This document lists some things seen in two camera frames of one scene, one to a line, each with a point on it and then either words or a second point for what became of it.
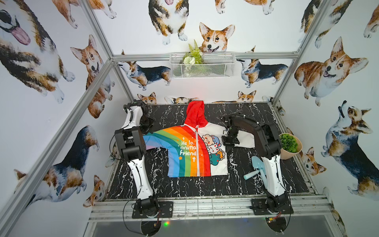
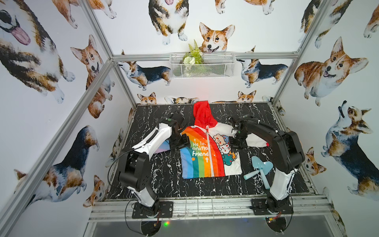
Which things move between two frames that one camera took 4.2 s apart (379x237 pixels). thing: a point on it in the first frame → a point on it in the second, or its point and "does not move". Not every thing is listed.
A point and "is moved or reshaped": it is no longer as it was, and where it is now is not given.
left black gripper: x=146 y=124 → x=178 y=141
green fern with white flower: x=195 y=55 does not move
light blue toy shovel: x=258 y=164 does not move
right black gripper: x=230 y=144 → x=233 y=146
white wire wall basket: x=214 y=65 does not move
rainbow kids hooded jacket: x=196 y=146 is moved or reshaped
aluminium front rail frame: x=303 y=207 does not move
